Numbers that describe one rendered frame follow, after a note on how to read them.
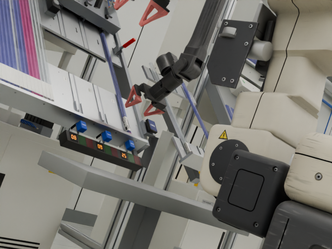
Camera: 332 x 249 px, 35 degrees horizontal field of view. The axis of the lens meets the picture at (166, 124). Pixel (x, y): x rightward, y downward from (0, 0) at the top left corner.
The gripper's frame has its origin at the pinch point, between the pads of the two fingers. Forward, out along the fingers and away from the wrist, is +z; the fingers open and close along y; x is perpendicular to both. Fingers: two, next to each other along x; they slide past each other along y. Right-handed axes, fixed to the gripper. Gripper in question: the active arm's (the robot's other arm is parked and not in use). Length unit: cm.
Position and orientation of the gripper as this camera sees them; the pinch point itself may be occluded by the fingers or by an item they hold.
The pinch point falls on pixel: (136, 109)
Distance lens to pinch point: 182.4
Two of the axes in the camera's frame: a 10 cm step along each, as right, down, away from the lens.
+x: 2.7, 7.8, -5.6
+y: -6.4, -2.9, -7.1
